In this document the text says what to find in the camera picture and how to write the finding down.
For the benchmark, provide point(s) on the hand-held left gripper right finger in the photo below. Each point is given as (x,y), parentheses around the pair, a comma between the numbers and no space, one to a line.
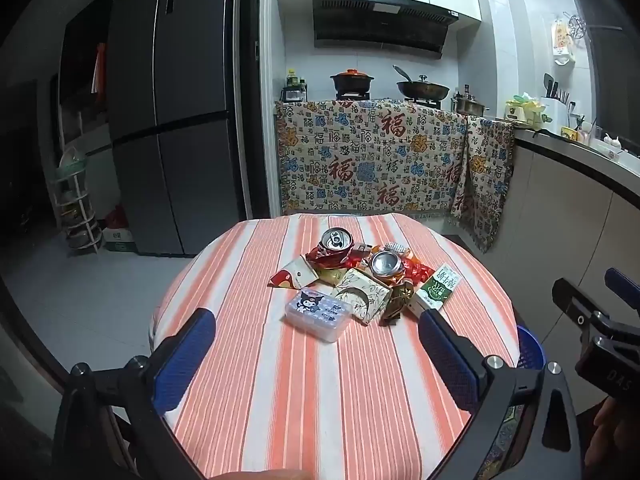
(447,360)

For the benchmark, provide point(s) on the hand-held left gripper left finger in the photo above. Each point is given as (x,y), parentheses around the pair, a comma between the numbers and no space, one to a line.
(182,360)

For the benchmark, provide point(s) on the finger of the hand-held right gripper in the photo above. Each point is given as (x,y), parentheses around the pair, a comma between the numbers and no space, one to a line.
(622,284)
(580,307)

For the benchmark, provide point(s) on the blue plastic basket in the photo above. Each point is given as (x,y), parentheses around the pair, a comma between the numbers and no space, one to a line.
(530,352)

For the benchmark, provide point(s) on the green milk carton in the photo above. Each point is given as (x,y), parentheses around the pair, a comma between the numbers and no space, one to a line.
(437,287)

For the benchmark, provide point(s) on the brown snack wrapper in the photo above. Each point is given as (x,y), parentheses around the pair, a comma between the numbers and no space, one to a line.
(397,305)

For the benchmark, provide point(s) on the crinkled orange red wrapper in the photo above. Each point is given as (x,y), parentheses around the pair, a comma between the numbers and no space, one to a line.
(417,270)

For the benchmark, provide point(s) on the patterned tissue box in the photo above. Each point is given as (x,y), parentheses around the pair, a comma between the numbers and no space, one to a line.
(372,292)

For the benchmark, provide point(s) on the crushed silver can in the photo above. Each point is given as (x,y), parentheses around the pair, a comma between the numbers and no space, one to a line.
(385,264)

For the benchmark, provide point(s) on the white plastic wrapper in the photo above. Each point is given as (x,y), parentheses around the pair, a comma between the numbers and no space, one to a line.
(395,247)

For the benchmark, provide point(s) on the red white snack wrapper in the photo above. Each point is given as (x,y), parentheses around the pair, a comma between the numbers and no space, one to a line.
(292,275)

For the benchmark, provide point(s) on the clear cartoon plastic box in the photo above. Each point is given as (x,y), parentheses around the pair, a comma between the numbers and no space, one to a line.
(315,315)

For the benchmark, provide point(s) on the crushed red can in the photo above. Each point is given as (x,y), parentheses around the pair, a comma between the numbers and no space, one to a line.
(334,240)

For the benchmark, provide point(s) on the person's right hand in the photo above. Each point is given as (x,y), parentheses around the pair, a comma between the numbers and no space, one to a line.
(610,430)

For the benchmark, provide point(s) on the person's left hand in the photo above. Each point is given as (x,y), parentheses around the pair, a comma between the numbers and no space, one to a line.
(265,475)

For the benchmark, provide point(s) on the kitchen base cabinet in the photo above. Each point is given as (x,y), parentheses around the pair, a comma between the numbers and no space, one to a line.
(565,200)

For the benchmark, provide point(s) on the orange striped tablecloth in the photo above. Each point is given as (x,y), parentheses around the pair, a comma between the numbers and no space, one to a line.
(300,385)

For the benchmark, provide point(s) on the cardboard box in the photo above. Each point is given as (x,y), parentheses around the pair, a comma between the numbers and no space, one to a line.
(120,241)

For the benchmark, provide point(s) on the white figurines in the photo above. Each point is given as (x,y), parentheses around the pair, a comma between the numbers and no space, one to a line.
(612,144)

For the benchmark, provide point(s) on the red bag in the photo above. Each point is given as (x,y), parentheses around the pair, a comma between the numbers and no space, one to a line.
(117,217)

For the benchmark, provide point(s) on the small printed cloth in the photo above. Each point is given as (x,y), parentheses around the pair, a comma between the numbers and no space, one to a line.
(487,170)

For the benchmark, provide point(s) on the white tiered storage rack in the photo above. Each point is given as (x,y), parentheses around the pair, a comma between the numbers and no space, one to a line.
(77,205)

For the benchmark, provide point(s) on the white knife holder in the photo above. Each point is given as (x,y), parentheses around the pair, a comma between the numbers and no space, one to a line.
(552,105)

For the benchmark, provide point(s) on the yellow green plastic container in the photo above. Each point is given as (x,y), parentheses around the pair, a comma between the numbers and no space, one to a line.
(520,110)

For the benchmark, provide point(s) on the large printed cloth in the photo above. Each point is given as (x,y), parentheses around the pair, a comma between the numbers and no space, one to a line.
(350,160)

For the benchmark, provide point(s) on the steel pot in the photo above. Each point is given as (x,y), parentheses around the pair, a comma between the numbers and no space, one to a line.
(470,106)

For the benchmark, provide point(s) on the grey refrigerator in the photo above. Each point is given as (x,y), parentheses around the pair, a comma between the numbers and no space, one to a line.
(190,110)

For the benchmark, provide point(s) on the white hanging packet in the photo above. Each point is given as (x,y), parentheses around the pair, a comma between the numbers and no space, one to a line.
(561,40)

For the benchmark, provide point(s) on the black wok with lid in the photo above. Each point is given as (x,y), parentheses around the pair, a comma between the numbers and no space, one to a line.
(422,91)

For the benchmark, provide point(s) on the black condiment rack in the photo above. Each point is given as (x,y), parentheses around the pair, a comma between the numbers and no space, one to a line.
(294,94)

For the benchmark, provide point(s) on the orange hanging cloth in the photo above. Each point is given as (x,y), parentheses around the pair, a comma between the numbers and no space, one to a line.
(100,70)

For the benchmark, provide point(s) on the oil bottle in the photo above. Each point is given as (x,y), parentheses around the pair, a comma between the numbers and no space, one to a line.
(291,77)

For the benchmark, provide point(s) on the black range hood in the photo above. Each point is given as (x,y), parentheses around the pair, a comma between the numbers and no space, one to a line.
(375,25)

